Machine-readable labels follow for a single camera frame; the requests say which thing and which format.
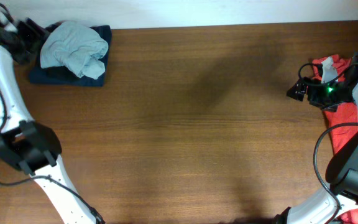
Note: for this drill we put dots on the light blue t-shirt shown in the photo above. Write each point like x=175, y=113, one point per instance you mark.
x=76, y=47

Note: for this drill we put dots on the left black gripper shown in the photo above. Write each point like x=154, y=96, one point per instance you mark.
x=36, y=34

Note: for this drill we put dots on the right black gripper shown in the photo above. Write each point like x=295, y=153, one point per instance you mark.
x=312, y=97

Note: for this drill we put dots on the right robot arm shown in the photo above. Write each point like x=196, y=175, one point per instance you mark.
x=339, y=187

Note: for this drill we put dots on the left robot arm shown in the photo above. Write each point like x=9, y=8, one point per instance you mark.
x=34, y=149

